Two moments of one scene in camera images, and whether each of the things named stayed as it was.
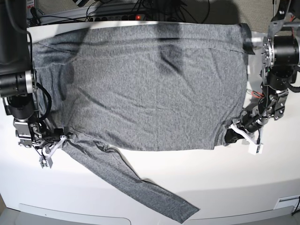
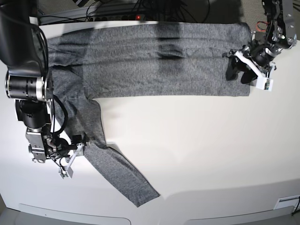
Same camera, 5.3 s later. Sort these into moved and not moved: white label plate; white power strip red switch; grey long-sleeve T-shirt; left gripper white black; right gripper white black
Moved: left gripper white black; right gripper white black; grey long-sleeve T-shirt
Not moved: white power strip red switch; white label plate
